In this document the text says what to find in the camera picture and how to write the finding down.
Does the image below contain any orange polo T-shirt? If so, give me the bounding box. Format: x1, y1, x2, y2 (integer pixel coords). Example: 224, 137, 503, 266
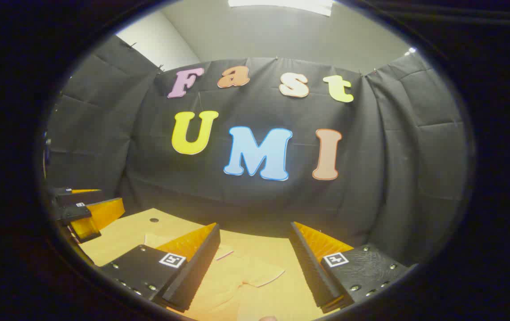
144, 232, 286, 321

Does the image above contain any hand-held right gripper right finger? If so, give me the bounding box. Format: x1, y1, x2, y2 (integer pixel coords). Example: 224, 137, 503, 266
290, 222, 416, 314

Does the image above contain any ceiling light panel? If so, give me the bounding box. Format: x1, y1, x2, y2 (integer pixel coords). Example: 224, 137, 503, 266
228, 0, 333, 16

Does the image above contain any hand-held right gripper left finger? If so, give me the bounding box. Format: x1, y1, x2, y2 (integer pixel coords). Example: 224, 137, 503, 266
99, 222, 221, 313

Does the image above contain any black backdrop cloth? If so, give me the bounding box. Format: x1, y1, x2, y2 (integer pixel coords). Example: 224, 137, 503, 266
43, 36, 469, 268

